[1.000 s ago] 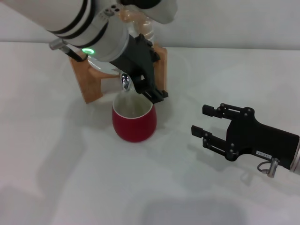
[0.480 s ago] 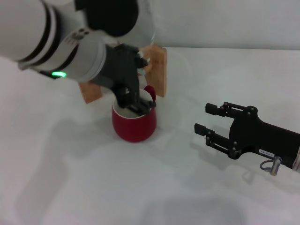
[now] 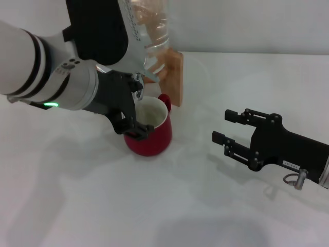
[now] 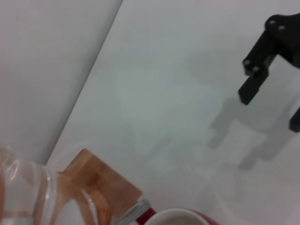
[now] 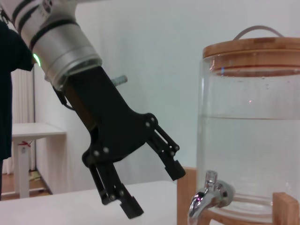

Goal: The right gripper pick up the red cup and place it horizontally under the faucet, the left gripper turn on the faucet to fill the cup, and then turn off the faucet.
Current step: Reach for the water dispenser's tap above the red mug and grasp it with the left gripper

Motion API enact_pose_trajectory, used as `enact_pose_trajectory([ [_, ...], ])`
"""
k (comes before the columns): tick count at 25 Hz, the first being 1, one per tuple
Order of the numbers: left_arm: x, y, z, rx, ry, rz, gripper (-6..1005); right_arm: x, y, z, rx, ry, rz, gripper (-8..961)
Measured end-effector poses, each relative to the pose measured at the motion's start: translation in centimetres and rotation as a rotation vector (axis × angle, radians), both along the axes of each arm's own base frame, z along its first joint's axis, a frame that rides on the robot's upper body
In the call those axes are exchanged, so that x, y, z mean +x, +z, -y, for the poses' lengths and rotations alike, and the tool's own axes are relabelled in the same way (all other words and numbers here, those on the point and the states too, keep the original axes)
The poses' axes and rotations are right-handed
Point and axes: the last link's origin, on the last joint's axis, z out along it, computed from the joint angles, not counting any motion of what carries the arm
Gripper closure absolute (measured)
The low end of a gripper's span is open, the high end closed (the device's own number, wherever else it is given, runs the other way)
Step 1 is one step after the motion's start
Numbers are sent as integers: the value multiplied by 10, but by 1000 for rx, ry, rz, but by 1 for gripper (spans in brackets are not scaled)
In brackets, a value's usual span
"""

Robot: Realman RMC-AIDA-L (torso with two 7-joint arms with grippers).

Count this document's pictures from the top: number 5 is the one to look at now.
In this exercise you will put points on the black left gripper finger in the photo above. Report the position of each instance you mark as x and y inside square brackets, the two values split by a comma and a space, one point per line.
[129, 206]
[173, 168]

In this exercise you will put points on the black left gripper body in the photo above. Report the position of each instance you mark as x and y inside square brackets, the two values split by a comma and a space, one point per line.
[105, 117]

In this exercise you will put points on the chrome faucet tap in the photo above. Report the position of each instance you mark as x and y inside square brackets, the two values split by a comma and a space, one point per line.
[206, 197]

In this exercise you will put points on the wooden dispenser stand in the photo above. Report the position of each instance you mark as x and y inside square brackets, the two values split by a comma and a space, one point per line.
[185, 201]

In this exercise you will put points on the white desk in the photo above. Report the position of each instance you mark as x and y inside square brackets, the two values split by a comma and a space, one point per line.
[35, 131]

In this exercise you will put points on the clear glass water dispenser jar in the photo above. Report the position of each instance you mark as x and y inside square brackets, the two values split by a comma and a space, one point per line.
[246, 145]

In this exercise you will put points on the red ribbon tag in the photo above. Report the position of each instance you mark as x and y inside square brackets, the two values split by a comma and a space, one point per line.
[25, 144]

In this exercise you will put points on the white curtain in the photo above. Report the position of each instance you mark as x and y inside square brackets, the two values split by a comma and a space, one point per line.
[22, 93]

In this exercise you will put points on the small greenish floor object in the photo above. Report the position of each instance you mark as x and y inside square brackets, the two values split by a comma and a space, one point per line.
[35, 175]

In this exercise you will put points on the person in black clothing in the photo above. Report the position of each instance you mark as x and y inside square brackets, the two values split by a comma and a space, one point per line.
[9, 58]

